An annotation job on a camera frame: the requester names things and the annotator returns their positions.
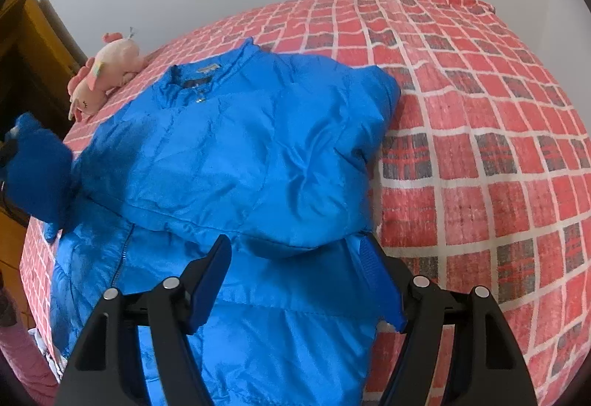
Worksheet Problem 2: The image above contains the red checked bed sheet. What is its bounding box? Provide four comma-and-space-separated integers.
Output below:
18, 0, 591, 406

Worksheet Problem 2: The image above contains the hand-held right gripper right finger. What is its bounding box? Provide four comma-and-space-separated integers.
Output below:
358, 233, 539, 406

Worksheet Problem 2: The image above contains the blue puffer jacket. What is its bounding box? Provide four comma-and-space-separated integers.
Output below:
50, 37, 402, 406

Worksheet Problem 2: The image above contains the pink plush toy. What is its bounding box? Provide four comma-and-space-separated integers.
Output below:
68, 30, 147, 121

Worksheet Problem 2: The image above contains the wooden furniture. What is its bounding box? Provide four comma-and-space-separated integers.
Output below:
0, 0, 88, 231

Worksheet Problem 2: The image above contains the person's pink clothing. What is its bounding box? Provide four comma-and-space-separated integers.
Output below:
0, 286, 58, 402

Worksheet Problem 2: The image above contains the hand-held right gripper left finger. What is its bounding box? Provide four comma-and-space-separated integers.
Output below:
54, 234, 232, 406

